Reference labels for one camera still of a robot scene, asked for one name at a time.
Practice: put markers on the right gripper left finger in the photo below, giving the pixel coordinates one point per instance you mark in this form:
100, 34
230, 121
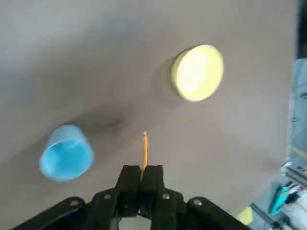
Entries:
127, 182

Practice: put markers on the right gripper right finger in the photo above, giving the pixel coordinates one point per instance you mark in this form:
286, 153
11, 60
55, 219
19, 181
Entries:
153, 182

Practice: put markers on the blue plastic cup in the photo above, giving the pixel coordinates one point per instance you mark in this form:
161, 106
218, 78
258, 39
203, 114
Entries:
66, 160

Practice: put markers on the yellow plastic bowl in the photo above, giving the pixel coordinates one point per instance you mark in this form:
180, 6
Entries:
199, 74

